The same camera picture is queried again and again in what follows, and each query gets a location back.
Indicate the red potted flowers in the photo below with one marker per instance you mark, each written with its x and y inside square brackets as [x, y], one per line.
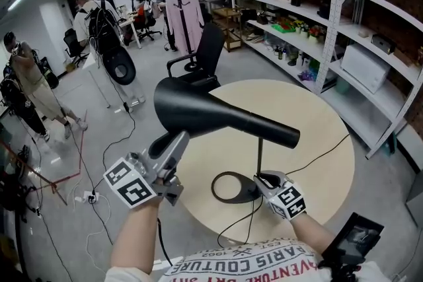
[316, 33]

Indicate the cardboard box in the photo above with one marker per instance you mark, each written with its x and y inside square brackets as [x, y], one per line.
[404, 57]

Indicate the white power strip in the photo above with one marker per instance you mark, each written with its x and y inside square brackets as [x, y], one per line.
[87, 197]

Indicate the black pot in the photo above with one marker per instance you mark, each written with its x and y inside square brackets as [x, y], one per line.
[323, 11]

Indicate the dark storage box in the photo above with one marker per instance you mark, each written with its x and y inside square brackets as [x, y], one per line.
[383, 44]

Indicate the black desk lamp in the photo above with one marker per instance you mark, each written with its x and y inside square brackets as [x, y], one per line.
[215, 109]

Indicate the black swivel chair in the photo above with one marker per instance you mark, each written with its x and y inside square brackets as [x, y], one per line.
[13, 195]

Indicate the round beige pedestal table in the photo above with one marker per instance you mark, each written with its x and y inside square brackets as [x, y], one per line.
[314, 115]

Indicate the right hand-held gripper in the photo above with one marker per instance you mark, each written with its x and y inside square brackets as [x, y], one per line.
[287, 203]

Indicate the black high-back office chair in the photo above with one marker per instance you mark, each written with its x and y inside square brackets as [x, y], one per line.
[209, 46]

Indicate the black screen device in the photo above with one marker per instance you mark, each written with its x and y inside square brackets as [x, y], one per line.
[357, 237]

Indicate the person's right forearm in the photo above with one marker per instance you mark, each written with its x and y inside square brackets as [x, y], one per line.
[310, 234]

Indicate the person's left forearm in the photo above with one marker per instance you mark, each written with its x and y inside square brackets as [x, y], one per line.
[135, 237]

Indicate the small black box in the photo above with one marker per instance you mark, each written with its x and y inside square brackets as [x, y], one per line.
[295, 0]

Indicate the teal bin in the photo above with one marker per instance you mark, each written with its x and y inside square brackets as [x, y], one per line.
[343, 87]

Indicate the red metal stand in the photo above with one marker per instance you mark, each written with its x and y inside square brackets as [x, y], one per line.
[54, 184]

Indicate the wooden slatted cart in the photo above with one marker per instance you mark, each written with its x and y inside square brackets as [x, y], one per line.
[228, 14]

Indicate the white microwave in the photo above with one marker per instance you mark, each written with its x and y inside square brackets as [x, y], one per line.
[363, 67]

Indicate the grey cabinet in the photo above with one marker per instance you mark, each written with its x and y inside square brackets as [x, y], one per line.
[415, 198]

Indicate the pink garment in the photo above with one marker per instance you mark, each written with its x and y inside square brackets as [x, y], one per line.
[195, 16]

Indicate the white metal shelving rack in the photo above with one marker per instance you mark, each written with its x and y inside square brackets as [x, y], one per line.
[332, 10]

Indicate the white table with angled leg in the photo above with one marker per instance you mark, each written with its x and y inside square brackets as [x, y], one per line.
[125, 22]

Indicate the green tray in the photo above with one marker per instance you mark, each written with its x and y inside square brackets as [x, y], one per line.
[283, 28]

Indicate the person's left hand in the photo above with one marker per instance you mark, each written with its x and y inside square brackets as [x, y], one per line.
[160, 181]

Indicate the yellow potted flowers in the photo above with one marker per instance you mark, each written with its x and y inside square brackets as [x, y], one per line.
[300, 28]

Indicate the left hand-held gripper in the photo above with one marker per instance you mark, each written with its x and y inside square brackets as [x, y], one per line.
[135, 191]

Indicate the person's white printed shirt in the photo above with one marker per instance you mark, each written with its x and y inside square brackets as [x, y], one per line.
[248, 265]

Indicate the green dustpan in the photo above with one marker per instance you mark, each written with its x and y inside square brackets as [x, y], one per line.
[390, 147]

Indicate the black mesh office chair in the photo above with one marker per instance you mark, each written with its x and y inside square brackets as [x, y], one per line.
[70, 41]

